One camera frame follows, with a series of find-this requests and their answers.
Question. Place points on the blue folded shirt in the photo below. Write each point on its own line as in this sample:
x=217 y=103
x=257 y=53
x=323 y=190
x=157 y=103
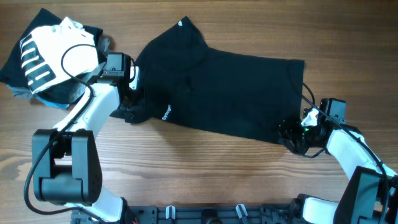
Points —
x=24 y=93

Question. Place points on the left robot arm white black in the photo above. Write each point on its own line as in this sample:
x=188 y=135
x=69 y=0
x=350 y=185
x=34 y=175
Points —
x=66 y=173

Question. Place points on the grey folded shirt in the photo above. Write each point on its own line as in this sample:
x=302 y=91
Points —
x=69 y=92

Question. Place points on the black t-shirt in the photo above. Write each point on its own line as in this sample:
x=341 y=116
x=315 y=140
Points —
x=188 y=83

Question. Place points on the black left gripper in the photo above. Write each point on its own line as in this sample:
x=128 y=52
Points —
x=140 y=102

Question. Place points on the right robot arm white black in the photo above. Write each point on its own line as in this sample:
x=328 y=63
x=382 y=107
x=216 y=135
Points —
x=371 y=193

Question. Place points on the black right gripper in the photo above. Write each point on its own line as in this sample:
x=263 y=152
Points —
x=288 y=126

